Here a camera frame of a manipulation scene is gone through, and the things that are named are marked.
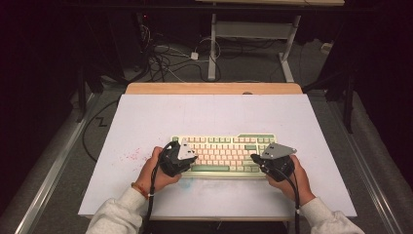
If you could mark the person's left hand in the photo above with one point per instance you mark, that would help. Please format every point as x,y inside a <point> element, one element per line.
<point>152,175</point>

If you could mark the small white power adapter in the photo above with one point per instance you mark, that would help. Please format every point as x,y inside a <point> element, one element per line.
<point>194,55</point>

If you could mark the white metal desk frame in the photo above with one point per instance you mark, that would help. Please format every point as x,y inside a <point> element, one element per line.
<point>212,48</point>

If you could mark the person's right hand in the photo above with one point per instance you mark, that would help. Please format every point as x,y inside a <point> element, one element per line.
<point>297,187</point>

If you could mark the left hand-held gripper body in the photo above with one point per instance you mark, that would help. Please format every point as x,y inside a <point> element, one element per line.
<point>173,162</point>

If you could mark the green and cream keyboard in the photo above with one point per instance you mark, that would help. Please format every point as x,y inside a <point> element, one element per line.
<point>224,152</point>

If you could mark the black metal stand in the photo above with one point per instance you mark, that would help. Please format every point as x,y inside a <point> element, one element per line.
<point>348,104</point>
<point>82,97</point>

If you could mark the metal floor rail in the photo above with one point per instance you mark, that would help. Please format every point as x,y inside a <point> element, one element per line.
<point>367,175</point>
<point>55,169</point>

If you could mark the wooden table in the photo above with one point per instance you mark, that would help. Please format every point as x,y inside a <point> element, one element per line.
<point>211,88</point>

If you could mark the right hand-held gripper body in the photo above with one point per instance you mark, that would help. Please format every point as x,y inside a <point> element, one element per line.
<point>279,165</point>

